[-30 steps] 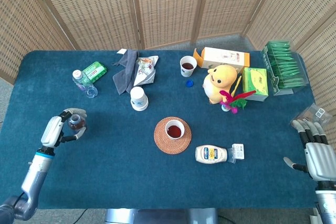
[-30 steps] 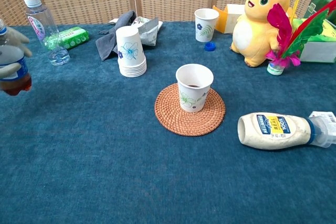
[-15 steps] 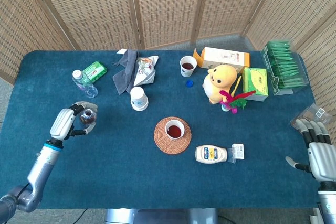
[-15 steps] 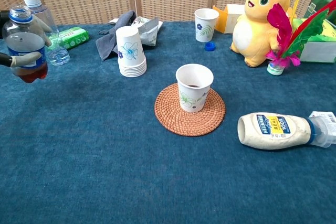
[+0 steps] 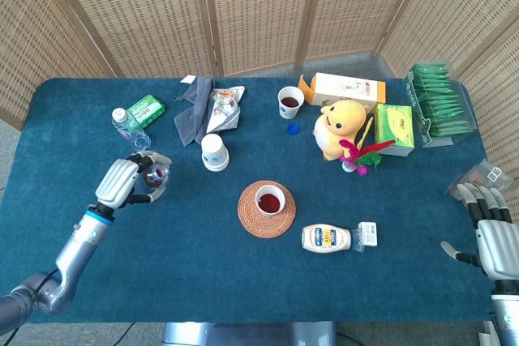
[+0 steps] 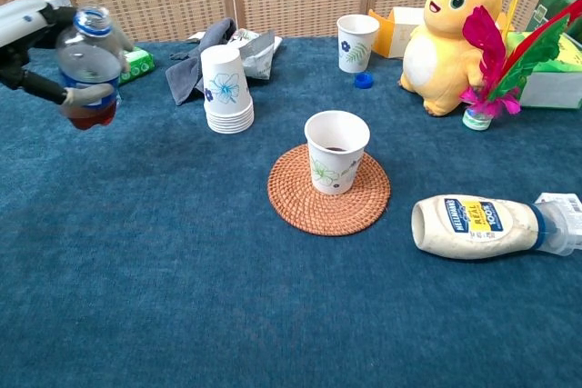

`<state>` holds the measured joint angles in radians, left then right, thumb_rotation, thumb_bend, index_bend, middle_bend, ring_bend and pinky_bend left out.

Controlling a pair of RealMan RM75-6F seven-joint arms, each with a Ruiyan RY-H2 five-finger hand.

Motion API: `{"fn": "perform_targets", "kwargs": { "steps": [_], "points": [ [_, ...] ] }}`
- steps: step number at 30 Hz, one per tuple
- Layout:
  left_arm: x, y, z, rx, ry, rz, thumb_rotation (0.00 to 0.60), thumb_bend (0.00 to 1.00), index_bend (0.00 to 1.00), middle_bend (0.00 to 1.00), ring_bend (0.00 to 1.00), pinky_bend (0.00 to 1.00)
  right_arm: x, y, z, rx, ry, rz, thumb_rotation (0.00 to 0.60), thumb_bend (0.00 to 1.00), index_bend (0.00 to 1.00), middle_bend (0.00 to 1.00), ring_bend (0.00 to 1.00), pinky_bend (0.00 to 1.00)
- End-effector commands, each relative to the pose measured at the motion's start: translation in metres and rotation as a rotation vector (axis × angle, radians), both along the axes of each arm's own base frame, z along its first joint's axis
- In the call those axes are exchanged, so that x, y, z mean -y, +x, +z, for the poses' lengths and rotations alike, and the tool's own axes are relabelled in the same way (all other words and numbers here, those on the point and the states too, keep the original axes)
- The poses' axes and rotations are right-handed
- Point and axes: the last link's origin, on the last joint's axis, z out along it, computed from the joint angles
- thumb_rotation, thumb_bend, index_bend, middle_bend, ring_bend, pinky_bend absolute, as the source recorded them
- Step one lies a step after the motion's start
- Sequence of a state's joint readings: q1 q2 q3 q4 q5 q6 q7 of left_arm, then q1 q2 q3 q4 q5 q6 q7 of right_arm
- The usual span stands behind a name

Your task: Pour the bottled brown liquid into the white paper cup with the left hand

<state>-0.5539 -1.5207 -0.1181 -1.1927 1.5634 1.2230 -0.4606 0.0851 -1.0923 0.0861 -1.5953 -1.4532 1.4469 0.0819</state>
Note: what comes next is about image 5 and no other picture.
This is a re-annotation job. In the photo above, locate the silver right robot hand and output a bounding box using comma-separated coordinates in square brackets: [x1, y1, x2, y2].
[440, 182, 519, 282]

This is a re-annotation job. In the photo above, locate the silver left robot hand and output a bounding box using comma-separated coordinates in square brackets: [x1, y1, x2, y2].
[95, 150, 173, 210]

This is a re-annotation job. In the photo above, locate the bottle of brown tea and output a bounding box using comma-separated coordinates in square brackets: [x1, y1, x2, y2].
[135, 161, 170, 197]

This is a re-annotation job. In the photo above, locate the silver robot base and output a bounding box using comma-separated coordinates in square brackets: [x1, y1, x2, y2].
[161, 321, 337, 346]

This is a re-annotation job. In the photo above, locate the clear water bottle white cap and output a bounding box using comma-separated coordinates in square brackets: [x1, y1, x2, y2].
[111, 107, 152, 152]

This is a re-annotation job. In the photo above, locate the paper cup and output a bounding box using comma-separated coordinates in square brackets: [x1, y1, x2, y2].
[255, 184, 286, 217]
[277, 86, 306, 121]

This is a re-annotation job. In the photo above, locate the white mayonnaise squeeze bottle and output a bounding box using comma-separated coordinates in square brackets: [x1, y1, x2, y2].
[301, 223, 364, 253]

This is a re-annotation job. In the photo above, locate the clear plastic box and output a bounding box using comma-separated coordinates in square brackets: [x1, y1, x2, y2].
[447, 158, 515, 201]

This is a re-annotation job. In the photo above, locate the green tissue pack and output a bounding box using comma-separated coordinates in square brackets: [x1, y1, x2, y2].
[127, 94, 166, 128]

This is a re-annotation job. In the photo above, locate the grey cloth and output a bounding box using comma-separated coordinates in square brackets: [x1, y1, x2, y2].
[173, 75, 216, 147]

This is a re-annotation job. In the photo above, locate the stack of inverted paper cups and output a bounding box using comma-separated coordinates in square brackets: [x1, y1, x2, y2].
[200, 133, 230, 173]

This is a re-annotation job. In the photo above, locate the blue table cloth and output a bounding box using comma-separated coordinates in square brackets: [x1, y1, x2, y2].
[0, 77, 508, 325]

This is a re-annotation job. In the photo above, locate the crumpled white snack bag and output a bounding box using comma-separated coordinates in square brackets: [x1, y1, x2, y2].
[205, 85, 247, 135]

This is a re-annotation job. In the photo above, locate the small white labelled box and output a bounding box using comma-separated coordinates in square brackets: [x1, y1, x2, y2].
[358, 221, 379, 248]

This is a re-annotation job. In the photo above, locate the round woven rattan coaster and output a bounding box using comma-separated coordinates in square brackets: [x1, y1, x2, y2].
[237, 180, 298, 240]

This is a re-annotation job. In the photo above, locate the box of green tea sachets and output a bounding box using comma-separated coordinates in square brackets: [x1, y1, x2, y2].
[401, 62, 478, 149]

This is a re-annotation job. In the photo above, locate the green tissue box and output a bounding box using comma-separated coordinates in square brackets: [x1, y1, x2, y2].
[373, 103, 416, 158]

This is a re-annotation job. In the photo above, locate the colourful feather shuttlecock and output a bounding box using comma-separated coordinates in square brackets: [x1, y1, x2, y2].
[338, 116, 397, 177]

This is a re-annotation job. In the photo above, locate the yellow plush toy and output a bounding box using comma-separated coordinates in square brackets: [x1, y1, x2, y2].
[312, 99, 368, 161]

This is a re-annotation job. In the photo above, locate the orange and white carton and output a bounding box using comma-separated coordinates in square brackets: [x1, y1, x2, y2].
[298, 72, 387, 114]

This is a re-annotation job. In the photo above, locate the woven bamboo folding screen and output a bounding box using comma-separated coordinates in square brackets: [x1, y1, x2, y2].
[0, 0, 519, 181]

